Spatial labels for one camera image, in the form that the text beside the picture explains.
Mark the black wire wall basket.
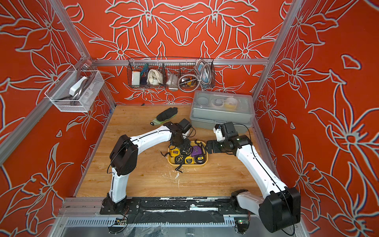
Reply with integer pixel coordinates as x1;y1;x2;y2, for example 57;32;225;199
127;57;216;93

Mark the round yellow tape measure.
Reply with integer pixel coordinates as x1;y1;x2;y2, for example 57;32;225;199
169;148;181;158

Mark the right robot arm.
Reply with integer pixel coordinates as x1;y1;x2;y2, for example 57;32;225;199
207;122;301;233

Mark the small yellow deli tape measure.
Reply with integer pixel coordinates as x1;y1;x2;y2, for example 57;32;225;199
185;156;195;165

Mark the black deli tape measure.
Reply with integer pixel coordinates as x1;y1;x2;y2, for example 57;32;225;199
194;155;206;165

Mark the yellow black 3m tape measure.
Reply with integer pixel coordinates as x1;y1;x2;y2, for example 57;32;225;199
174;155;185;165

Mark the yellow plastic tray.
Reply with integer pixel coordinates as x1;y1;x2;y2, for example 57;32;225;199
165;140;208;168

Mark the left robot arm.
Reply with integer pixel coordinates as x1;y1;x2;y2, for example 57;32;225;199
106;119;192;207

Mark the white cloth in basket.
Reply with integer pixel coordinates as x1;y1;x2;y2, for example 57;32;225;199
148;69;163;86

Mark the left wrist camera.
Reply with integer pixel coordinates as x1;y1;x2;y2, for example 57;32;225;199
179;118;192;138

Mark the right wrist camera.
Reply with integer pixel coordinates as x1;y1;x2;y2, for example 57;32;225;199
213;124;225;142

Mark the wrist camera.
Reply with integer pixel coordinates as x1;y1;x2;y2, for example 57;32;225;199
213;124;225;142
179;118;192;138

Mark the grey plastic storage box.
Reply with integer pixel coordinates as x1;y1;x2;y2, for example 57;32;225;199
189;91;255;133

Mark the coiled metal hose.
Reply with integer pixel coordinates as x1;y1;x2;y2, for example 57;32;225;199
178;59;212;93

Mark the purple tape measure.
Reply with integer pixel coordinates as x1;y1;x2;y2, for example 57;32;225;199
191;145;204;158

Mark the white mesh wall basket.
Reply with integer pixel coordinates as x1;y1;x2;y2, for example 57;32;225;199
44;69;104;113

